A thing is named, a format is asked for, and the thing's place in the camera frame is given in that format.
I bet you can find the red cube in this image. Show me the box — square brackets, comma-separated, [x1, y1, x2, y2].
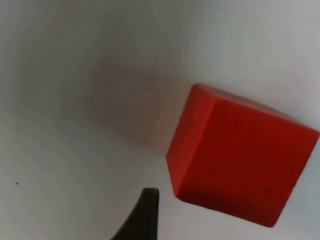
[166, 83, 320, 228]

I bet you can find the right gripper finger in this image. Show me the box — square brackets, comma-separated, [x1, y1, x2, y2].
[109, 187, 160, 240]

